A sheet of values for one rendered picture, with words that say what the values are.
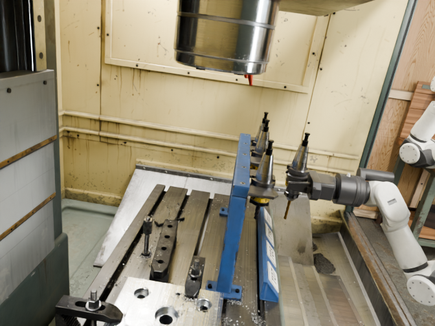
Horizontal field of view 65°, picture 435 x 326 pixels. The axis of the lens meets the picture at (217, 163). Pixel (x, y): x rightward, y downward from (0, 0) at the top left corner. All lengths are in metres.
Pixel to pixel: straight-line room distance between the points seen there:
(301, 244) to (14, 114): 1.21
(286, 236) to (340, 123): 0.57
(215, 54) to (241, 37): 0.04
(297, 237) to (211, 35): 1.23
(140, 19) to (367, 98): 1.07
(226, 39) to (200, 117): 1.16
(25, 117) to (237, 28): 0.54
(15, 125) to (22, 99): 0.06
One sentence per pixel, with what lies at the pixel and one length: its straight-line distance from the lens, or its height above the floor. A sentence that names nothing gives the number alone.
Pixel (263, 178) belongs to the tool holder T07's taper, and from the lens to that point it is 0.86.
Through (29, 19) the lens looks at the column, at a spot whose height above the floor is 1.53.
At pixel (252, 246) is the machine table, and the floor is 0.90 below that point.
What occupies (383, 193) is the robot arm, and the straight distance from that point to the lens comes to 1.02.
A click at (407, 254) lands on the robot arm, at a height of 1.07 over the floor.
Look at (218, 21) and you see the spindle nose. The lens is 0.52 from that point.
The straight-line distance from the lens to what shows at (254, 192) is 0.82.
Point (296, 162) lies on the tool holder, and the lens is 0.97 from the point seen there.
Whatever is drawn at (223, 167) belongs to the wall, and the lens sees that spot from 1.72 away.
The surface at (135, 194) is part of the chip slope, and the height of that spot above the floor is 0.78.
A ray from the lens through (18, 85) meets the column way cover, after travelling 0.85.
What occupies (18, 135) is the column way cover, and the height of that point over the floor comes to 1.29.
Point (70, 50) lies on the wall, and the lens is 1.80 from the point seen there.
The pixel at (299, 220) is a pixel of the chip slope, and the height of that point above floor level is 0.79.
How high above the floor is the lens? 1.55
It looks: 21 degrees down
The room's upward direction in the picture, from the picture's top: 8 degrees clockwise
